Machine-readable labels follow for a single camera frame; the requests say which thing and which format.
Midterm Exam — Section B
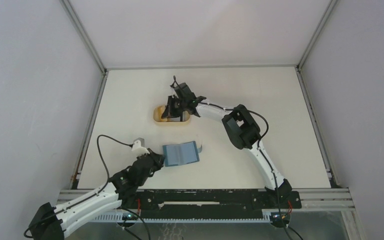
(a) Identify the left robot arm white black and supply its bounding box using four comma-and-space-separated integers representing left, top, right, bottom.
23, 151, 165, 240

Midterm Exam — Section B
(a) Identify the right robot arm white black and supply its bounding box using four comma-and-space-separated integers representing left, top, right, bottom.
160, 80, 292, 208

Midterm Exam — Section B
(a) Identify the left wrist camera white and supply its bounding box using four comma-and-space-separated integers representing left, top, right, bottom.
131, 137, 150, 157

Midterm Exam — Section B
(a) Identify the right black camera cable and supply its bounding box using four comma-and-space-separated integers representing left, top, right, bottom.
172, 75, 296, 240

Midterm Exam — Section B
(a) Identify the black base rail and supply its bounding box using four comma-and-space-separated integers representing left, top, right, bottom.
120, 189, 303, 221

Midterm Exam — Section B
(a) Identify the beige oval tray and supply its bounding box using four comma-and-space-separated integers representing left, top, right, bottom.
152, 105, 191, 127

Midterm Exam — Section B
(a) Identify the left black camera cable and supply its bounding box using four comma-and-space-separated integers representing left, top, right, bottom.
23, 134, 135, 239

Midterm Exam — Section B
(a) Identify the black camera cable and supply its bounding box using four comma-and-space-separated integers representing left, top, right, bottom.
172, 75, 296, 240
23, 134, 135, 239

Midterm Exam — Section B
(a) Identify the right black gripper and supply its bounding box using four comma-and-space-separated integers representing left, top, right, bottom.
162, 94, 188, 118

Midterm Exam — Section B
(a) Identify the aluminium table frame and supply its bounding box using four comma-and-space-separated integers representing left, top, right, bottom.
47, 0, 367, 240

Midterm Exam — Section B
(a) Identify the blue leather card holder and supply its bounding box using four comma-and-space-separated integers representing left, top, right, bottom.
162, 141, 203, 167

